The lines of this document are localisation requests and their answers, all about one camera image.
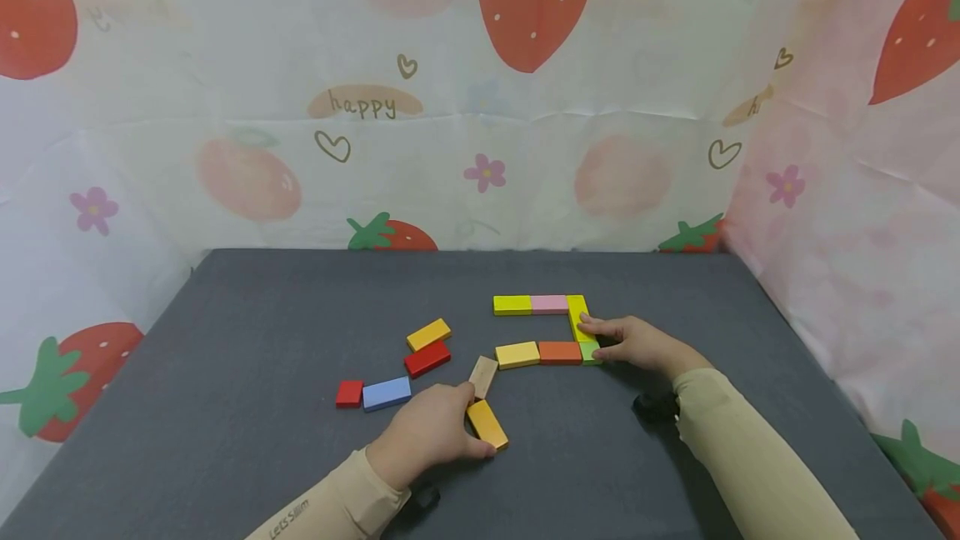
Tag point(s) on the black wrist band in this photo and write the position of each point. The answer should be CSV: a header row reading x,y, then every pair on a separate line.
x,y
426,497
655,407

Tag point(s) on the person's left fingers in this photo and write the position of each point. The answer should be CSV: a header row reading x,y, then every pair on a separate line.
x,y
462,394

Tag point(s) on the person's right forearm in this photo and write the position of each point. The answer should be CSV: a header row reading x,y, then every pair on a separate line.
x,y
750,457

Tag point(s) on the orange-yellow block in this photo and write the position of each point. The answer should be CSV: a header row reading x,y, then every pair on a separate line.
x,y
487,425
429,334

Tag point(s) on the small light green block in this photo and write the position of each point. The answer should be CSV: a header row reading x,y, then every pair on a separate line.
x,y
588,352

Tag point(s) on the person's left forearm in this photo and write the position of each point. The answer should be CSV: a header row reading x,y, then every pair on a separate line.
x,y
330,505

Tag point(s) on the small red square block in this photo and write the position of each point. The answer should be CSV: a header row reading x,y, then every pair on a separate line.
x,y
349,394

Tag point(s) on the beige wooden block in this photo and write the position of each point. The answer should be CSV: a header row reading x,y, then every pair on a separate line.
x,y
484,375

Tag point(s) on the long red block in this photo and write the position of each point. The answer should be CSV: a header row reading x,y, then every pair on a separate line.
x,y
427,358

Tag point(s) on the bright yellow block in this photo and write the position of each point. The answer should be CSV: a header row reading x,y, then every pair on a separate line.
x,y
512,305
576,310

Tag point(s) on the orange-red block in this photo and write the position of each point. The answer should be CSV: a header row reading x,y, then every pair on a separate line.
x,y
560,352

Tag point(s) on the pink block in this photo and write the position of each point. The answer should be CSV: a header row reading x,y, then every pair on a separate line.
x,y
549,304

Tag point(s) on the blue block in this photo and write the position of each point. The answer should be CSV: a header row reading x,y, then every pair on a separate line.
x,y
387,394

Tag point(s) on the person's left hand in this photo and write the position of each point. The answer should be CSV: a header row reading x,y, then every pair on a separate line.
x,y
424,435

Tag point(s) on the person's right thumb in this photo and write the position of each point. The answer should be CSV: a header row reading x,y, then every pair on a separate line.
x,y
610,352

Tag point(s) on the person's right hand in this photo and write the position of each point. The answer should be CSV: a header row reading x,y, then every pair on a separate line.
x,y
654,346

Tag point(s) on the pale yellow block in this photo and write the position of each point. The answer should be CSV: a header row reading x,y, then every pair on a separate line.
x,y
517,355

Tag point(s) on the person's right index finger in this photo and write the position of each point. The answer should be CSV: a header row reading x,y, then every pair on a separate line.
x,y
602,327

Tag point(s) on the person's left thumb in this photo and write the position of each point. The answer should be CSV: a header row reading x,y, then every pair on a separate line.
x,y
475,447

